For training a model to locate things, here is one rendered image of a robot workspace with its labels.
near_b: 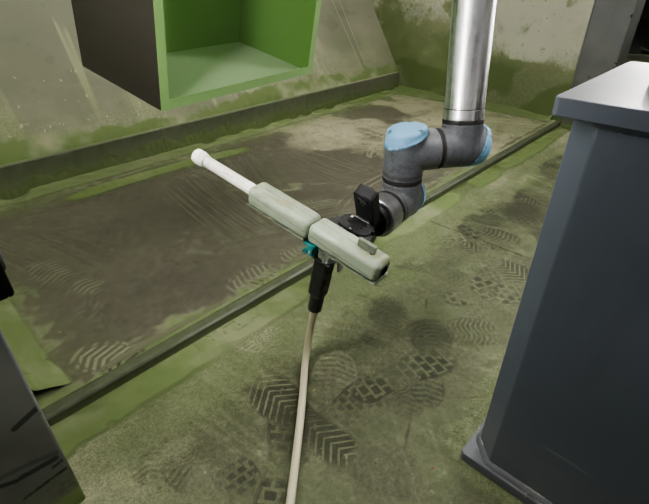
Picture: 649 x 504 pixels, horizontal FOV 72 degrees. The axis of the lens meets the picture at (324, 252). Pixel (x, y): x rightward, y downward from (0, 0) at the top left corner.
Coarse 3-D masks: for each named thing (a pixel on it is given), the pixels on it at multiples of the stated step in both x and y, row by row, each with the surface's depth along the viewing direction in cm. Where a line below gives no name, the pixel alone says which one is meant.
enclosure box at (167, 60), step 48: (96, 0) 109; (144, 0) 98; (192, 0) 143; (240, 0) 157; (288, 0) 145; (96, 48) 118; (144, 48) 105; (192, 48) 151; (240, 48) 160; (288, 48) 154; (144, 96) 114; (192, 96) 117
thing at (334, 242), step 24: (216, 168) 92; (264, 192) 86; (288, 216) 83; (312, 216) 82; (312, 240) 81; (336, 240) 78; (360, 240) 77; (360, 264) 76; (384, 264) 76; (312, 288) 89; (312, 312) 93
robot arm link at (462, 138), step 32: (480, 0) 86; (480, 32) 89; (448, 64) 95; (480, 64) 91; (448, 96) 96; (480, 96) 94; (448, 128) 98; (480, 128) 97; (448, 160) 98; (480, 160) 100
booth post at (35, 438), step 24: (0, 336) 56; (0, 360) 57; (0, 384) 58; (24, 384) 60; (0, 408) 59; (24, 408) 61; (0, 432) 60; (24, 432) 63; (48, 432) 65; (0, 456) 61; (24, 456) 64; (48, 456) 67; (0, 480) 63; (24, 480) 65; (48, 480) 68; (72, 480) 72
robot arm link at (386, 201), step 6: (384, 198) 97; (390, 198) 97; (384, 204) 95; (390, 204) 96; (396, 204) 97; (390, 210) 95; (396, 210) 96; (402, 210) 98; (390, 216) 96; (396, 216) 96; (402, 216) 98; (390, 222) 96; (396, 222) 97; (390, 228) 97; (384, 234) 99
